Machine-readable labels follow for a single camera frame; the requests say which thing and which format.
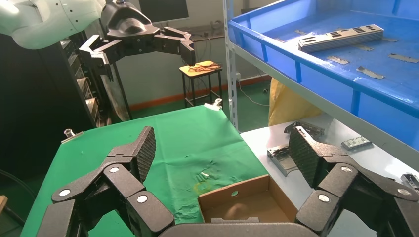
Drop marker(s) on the small finned metal part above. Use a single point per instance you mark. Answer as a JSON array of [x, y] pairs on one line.
[[356, 143]]

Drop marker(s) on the perforated grey steel post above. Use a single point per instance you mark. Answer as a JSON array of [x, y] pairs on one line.
[[231, 81]]

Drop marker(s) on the silver metal rail part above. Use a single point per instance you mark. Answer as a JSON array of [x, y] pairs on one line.
[[410, 181]]

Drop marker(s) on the small wooden piece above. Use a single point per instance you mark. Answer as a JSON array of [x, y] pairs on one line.
[[2, 203]]

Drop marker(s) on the wooden top metal stool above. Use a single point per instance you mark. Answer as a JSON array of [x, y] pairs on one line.
[[190, 70]]

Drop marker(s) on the grey sheet metal bracket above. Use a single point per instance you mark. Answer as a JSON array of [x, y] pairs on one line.
[[314, 129], [278, 160]]

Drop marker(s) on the brown cardboard box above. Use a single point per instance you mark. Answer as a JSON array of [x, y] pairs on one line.
[[248, 209]]

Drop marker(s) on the silver binder clip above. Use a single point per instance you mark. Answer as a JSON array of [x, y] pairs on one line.
[[212, 106], [73, 136]]

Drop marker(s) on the black tripod pole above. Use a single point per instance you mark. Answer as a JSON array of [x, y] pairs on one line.
[[122, 91]]

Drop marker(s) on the black equipment rack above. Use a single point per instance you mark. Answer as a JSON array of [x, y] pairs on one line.
[[32, 98]]

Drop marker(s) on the dark work desk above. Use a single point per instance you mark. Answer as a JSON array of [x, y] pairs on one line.
[[209, 34]]

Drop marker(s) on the white metal shelf board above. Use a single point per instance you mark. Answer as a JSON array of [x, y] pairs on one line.
[[392, 144]]

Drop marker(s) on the blue plastic tray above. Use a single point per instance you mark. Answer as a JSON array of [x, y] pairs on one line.
[[402, 85]]

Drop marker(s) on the black computer monitor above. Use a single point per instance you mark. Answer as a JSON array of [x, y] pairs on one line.
[[167, 9]]

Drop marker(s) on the stack of metal IO plates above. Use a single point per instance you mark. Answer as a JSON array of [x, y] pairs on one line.
[[340, 43]]

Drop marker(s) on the metal IO shield plate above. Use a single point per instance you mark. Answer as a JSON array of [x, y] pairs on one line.
[[322, 39]]

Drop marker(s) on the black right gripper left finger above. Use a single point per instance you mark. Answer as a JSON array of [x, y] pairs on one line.
[[126, 181]]

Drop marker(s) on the yellow plastic bag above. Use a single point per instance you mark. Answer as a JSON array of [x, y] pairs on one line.
[[288, 104]]

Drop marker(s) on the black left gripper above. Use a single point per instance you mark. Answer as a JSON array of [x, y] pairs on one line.
[[127, 23]]

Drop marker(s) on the green table cloth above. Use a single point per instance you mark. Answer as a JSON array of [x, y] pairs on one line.
[[180, 137]]

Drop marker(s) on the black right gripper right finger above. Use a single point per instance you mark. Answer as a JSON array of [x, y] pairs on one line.
[[337, 178]]

